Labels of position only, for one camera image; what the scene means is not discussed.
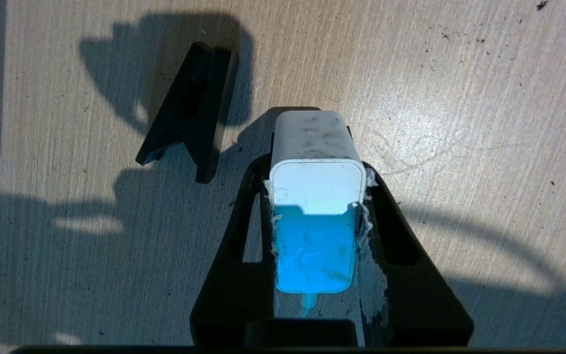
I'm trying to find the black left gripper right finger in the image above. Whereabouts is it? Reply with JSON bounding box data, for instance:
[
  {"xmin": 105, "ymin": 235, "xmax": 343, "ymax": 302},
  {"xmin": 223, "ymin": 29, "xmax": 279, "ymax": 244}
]
[{"xmin": 357, "ymin": 168, "xmax": 474, "ymax": 347}]

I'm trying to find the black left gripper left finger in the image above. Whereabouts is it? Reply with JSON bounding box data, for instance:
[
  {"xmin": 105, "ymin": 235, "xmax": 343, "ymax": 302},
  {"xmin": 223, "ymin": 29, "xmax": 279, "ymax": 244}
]
[{"xmin": 190, "ymin": 152, "xmax": 277, "ymax": 347}]

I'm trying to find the white power adapter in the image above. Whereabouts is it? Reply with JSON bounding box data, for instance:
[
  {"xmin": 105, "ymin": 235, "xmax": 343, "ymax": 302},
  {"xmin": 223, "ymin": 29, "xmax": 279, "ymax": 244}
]
[{"xmin": 269, "ymin": 110, "xmax": 367, "ymax": 295}]

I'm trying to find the small black clip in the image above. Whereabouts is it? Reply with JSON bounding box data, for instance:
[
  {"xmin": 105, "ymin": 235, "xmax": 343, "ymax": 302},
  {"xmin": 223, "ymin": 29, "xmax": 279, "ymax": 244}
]
[{"xmin": 136, "ymin": 42, "xmax": 240, "ymax": 184}]

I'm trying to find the white adapter cord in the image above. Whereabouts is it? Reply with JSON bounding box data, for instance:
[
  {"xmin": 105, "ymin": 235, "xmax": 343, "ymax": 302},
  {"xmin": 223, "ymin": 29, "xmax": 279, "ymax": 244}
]
[{"xmin": 300, "ymin": 293, "xmax": 319, "ymax": 320}]

